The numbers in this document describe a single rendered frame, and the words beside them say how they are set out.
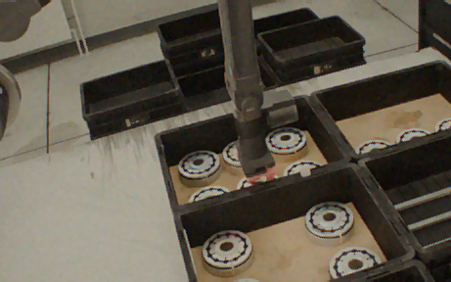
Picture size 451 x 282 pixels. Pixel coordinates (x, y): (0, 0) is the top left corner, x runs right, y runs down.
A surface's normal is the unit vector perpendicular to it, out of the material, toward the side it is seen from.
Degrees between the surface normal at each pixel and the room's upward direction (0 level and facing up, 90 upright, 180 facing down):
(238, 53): 98
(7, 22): 98
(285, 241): 0
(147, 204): 0
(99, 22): 90
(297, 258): 0
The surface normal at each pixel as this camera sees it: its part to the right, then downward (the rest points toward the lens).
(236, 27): 0.22, 0.66
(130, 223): -0.15, -0.80
